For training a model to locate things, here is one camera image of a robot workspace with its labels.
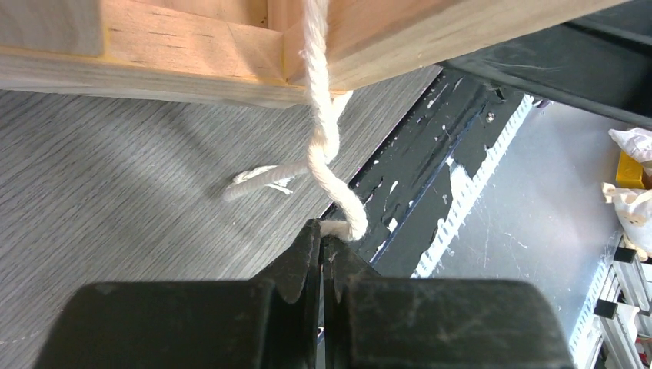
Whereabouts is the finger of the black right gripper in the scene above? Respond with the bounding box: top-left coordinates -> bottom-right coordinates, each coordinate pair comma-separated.
443,1 -> 651,128

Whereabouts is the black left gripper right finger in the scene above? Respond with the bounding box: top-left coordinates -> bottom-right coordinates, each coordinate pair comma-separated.
322,237 -> 574,368

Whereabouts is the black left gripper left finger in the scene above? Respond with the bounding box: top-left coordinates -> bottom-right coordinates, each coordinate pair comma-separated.
35,220 -> 320,368

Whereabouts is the pink unicorn print cushion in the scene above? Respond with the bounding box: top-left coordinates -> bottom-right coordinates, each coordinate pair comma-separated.
223,1 -> 368,241

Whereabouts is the wooden slatted pet bed frame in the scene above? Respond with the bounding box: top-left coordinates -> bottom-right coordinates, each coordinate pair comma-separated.
1,1 -> 612,108

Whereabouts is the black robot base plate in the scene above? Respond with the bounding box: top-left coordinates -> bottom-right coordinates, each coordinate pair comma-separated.
351,70 -> 533,278

